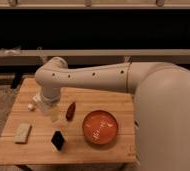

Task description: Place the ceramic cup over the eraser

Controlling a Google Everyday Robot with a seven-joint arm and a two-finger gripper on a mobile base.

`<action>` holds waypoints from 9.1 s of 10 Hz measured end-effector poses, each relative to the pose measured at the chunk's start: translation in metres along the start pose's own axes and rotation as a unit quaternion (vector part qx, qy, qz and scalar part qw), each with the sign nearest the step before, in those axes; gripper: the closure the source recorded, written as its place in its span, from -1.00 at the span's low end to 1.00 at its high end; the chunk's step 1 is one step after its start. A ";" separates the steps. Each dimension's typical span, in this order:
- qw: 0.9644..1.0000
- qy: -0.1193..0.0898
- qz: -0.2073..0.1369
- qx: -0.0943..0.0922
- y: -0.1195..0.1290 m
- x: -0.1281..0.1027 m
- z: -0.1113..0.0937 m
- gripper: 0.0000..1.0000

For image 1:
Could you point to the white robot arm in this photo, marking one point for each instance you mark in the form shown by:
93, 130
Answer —
161, 98

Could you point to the wooden table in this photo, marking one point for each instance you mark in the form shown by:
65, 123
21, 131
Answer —
39, 150

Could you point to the black ceramic cup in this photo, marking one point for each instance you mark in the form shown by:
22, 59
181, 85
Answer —
58, 140

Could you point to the grey metal rail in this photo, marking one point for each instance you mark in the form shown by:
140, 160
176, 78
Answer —
94, 57

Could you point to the white ridged block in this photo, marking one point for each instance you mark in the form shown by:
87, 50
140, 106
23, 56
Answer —
36, 99

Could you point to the beige rectangular eraser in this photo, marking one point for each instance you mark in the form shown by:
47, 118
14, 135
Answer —
22, 133

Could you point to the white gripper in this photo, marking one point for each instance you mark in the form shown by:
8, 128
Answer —
49, 109

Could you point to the orange round bowl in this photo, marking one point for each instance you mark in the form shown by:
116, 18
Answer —
100, 127

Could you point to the brown oblong object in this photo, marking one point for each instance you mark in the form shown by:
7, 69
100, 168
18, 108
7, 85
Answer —
70, 111

